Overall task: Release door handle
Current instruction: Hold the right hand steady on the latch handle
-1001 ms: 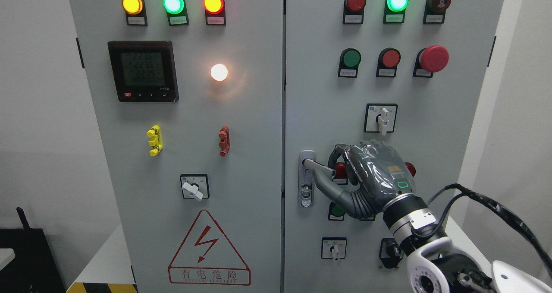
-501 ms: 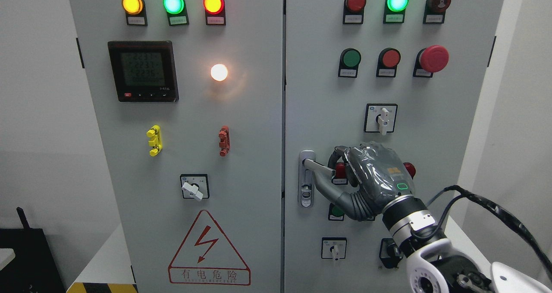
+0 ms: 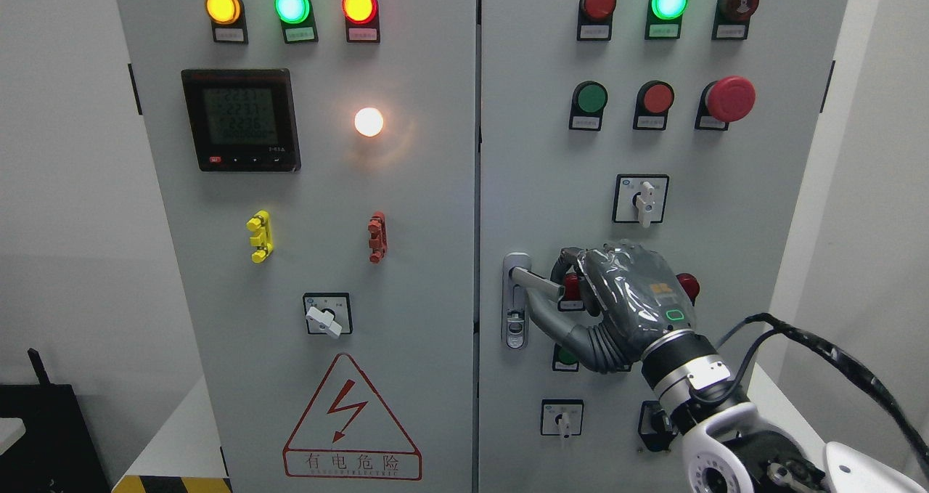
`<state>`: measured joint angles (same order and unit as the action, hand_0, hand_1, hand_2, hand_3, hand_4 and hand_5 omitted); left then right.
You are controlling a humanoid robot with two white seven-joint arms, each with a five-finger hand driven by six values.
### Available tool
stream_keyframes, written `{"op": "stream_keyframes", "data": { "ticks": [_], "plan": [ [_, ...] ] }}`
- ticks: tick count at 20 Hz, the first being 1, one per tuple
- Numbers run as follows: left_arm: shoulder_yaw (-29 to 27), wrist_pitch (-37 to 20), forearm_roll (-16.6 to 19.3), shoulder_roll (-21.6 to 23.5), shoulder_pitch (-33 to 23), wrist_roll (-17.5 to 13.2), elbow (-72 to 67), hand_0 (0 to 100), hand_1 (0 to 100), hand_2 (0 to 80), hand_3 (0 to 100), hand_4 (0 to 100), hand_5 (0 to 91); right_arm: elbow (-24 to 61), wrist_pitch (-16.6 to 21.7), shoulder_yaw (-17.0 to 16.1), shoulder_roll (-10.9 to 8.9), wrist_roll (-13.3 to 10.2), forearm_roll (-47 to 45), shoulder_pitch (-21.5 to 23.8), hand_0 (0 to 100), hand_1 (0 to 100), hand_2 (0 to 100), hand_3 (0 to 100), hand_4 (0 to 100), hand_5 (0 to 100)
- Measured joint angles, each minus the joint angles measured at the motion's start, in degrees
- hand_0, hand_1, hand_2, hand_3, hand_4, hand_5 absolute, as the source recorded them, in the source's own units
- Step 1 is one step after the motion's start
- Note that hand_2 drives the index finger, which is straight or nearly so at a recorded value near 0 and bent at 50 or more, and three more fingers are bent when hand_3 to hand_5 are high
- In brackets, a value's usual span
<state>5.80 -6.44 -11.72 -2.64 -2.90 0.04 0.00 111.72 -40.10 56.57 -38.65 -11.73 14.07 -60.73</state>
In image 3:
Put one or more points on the red indicator light top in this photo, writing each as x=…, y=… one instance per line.
x=595, y=20

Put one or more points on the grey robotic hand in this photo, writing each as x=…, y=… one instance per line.
x=639, y=299

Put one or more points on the green push button upper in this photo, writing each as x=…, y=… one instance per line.
x=589, y=100

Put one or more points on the red-orange indicator light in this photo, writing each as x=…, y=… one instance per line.
x=362, y=21

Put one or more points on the silver door handle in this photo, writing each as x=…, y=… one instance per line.
x=517, y=278

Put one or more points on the white rotary switch left door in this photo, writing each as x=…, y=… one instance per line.
x=328, y=314

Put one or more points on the dark red buzzer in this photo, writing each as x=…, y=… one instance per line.
x=732, y=19

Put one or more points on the white rotary switch lower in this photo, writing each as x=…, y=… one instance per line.
x=561, y=418

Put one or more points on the red indicator light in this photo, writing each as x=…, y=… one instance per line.
x=595, y=20
x=690, y=285
x=571, y=299

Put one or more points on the black box with antenna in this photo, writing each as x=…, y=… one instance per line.
x=56, y=453

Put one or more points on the green push button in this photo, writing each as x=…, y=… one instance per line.
x=589, y=100
x=564, y=360

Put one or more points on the black selector knob switch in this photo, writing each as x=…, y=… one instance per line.
x=655, y=428

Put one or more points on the yellow indicator light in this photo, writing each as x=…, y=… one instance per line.
x=228, y=21

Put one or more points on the white glowing lamp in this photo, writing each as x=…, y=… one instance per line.
x=369, y=122

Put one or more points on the black digital power meter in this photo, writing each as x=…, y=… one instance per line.
x=242, y=120

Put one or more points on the white rotary switch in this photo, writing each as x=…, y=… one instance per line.
x=561, y=418
x=640, y=198

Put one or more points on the green indicator light top right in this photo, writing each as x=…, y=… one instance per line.
x=664, y=19

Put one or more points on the red plastic clip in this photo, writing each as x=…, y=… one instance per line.
x=378, y=243

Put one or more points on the red indicator light middle right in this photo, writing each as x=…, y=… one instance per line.
x=690, y=285

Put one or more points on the white rotary switch upper right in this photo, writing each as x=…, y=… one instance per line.
x=640, y=198

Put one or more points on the red push button upper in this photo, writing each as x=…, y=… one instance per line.
x=654, y=100

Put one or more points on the green indicator light left door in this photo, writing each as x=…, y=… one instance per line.
x=297, y=21

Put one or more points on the green push button lower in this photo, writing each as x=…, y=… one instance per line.
x=564, y=360

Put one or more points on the red electric hazard sign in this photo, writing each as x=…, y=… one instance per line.
x=347, y=431

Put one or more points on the yellow plastic clip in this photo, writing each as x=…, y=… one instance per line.
x=261, y=236

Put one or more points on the red emergency stop button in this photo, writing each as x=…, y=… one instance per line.
x=724, y=101

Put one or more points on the grey cabinet door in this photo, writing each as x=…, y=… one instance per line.
x=412, y=312
x=544, y=187

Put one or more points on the red indicator light middle left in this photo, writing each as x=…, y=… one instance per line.
x=571, y=299

